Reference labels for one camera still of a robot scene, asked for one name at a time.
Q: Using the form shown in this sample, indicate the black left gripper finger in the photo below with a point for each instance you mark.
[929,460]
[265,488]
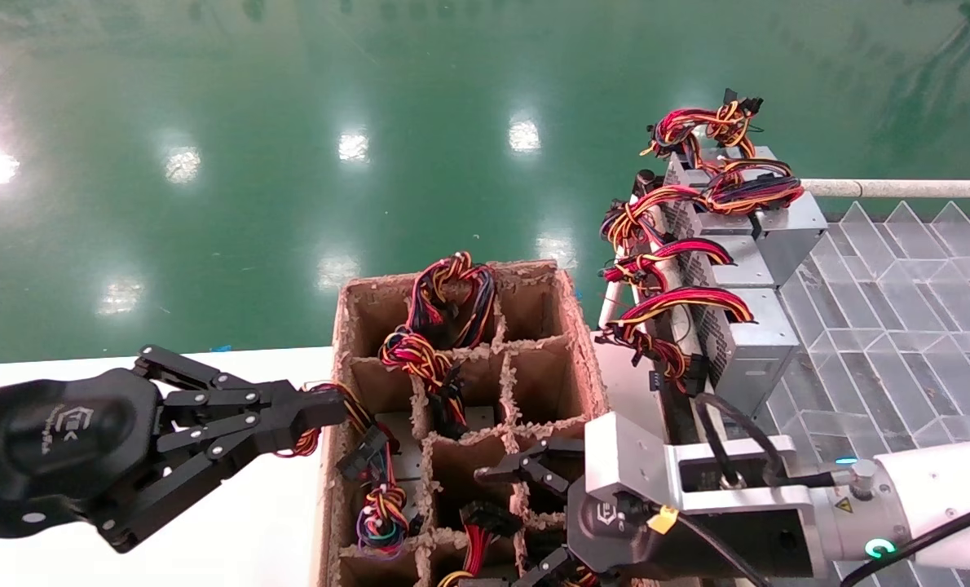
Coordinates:
[208,456]
[240,395]

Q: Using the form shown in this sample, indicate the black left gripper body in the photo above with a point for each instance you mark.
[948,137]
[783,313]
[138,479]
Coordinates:
[53,456]

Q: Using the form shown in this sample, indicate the brown cardboard divider box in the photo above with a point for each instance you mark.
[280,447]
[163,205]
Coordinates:
[550,383]

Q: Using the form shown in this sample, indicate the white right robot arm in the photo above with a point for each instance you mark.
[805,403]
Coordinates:
[941,489]

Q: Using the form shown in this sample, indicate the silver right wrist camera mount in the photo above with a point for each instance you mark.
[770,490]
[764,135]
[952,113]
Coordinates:
[640,456]

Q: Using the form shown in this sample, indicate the white horizontal rail tube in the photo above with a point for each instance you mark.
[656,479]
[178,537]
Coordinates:
[901,188]

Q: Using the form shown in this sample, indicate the small black knob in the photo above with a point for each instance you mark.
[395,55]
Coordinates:
[645,181]

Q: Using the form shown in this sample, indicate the clear ridged plastic sheet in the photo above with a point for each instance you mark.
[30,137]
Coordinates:
[901,326]

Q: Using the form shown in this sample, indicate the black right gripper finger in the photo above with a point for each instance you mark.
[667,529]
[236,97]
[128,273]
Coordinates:
[554,571]
[538,465]

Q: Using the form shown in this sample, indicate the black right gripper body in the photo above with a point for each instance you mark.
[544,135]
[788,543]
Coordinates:
[738,542]

